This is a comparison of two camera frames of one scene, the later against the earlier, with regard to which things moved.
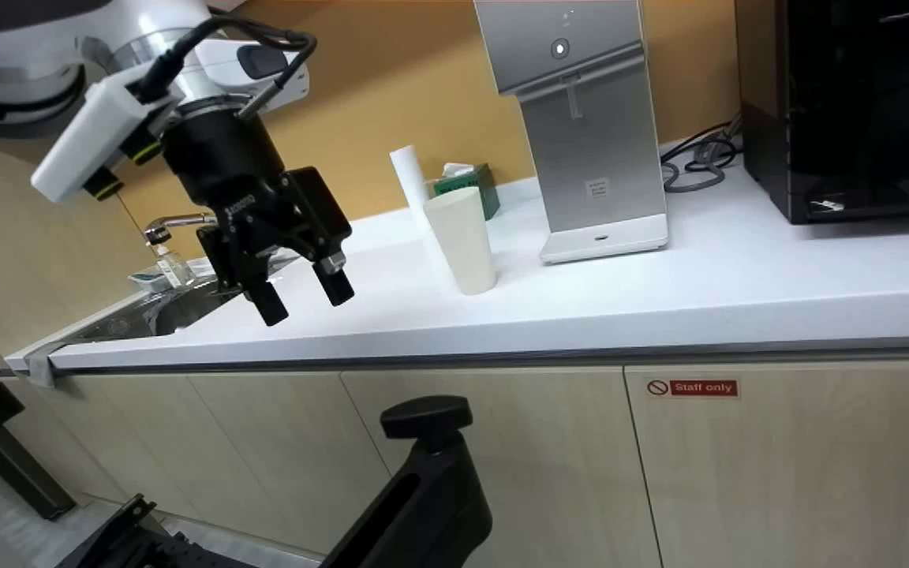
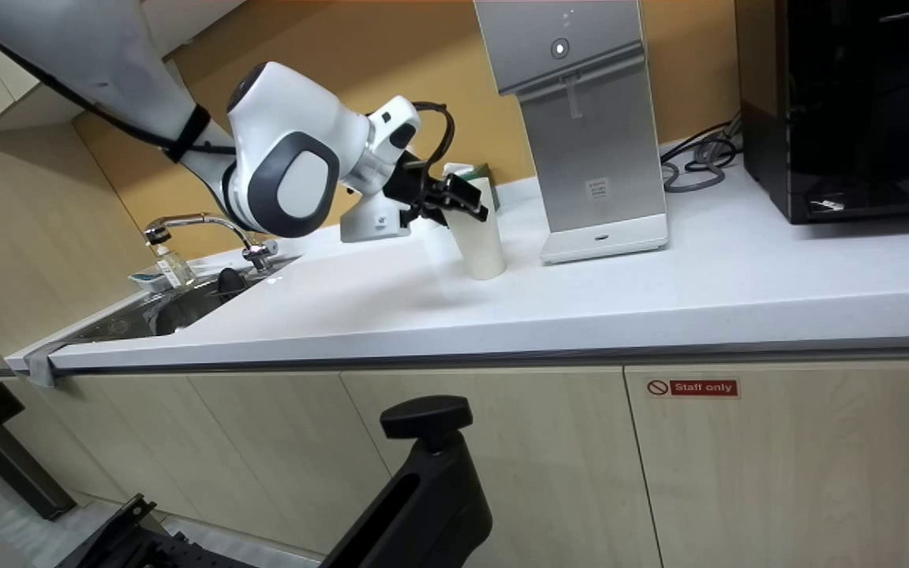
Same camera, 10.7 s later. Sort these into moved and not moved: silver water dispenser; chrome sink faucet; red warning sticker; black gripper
Moved: black gripper
Not moved: red warning sticker; chrome sink faucet; silver water dispenser
